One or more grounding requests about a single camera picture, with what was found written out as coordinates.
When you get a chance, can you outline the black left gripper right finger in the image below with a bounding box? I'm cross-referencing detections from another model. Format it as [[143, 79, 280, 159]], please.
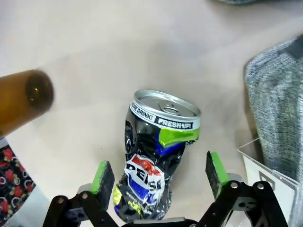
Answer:
[[197, 151, 289, 227]]

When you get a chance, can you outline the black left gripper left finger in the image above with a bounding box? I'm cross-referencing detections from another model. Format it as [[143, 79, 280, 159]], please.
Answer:
[[49, 160, 116, 227]]

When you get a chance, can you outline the crushed black Pepsi can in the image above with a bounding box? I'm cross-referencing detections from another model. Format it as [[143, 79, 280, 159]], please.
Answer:
[[113, 89, 202, 222]]

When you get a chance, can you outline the clear acrylic box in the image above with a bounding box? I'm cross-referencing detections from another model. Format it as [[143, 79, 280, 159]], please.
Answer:
[[237, 138, 303, 227]]

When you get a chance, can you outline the red floral patterned cloth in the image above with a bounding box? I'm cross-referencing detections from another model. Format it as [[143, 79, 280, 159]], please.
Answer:
[[0, 137, 52, 225]]

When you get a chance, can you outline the grey knitted cloth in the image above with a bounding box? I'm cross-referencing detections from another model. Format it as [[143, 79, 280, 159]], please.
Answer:
[[243, 35, 303, 182]]

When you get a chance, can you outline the brown glass bottle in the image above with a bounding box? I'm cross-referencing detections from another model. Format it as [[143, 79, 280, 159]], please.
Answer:
[[0, 69, 55, 139]]

